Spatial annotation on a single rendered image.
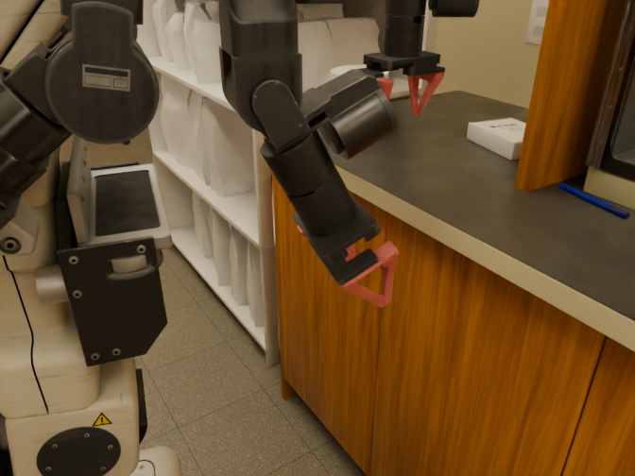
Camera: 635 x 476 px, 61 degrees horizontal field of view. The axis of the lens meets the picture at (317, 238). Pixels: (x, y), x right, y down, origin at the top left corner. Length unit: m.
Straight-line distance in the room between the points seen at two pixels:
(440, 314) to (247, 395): 1.03
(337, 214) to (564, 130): 0.62
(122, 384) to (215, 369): 1.22
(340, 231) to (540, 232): 0.44
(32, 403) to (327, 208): 0.45
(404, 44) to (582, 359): 0.51
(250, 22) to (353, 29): 1.40
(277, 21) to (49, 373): 0.50
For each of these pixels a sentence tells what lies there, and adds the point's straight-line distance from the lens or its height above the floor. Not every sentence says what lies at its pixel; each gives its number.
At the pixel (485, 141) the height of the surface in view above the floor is 0.96.
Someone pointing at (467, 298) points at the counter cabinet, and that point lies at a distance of 0.95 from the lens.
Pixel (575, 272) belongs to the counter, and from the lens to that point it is 0.81.
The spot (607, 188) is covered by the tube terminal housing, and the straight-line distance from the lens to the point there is 1.06.
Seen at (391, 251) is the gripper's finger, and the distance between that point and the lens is 0.53.
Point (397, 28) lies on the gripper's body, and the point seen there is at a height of 1.23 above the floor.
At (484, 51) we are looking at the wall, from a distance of 1.76.
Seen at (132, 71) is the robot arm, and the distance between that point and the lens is 0.43.
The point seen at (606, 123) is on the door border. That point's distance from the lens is 1.03.
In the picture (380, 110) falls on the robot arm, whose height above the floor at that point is 1.20.
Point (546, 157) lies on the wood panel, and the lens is 1.05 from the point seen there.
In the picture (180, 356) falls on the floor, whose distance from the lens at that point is 2.09.
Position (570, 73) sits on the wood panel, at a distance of 1.03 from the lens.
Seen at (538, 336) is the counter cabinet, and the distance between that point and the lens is 0.88.
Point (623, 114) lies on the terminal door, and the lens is 1.02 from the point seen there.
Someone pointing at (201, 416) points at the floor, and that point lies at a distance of 1.86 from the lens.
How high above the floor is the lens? 1.33
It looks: 28 degrees down
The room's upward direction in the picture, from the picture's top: straight up
